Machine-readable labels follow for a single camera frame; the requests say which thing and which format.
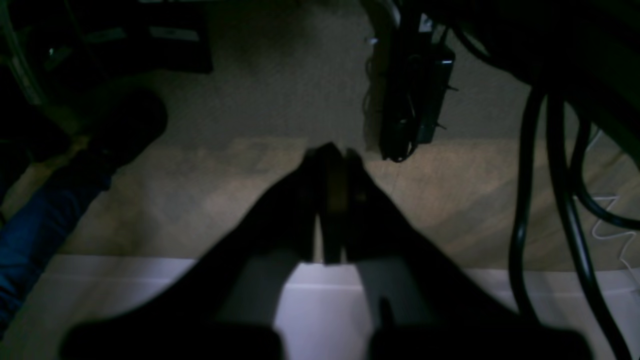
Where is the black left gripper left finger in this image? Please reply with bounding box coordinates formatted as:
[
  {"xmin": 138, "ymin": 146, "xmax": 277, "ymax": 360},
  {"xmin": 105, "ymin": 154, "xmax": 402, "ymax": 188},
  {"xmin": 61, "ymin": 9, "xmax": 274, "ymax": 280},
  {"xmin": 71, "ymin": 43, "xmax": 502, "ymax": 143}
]
[{"xmin": 60, "ymin": 142, "xmax": 342, "ymax": 360}]

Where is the blue fabric at left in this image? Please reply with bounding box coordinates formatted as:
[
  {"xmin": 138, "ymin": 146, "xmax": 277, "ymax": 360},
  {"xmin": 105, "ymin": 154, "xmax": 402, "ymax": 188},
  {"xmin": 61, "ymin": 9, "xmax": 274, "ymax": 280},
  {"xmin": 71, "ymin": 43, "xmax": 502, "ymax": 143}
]
[{"xmin": 0, "ymin": 164, "xmax": 115, "ymax": 334}]

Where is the thick black cable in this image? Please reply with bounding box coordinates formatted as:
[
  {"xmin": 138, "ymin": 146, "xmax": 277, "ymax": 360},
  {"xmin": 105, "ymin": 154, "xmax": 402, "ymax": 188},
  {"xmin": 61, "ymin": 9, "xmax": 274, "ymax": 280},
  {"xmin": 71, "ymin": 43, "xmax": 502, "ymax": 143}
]
[{"xmin": 507, "ymin": 85, "xmax": 640, "ymax": 360}]

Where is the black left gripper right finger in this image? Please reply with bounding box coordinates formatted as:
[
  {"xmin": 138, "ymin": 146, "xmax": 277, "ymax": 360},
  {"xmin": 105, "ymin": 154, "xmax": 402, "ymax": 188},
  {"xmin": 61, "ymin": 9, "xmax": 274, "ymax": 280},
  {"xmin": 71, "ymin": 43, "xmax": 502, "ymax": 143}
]
[{"xmin": 345, "ymin": 149, "xmax": 594, "ymax": 360}]

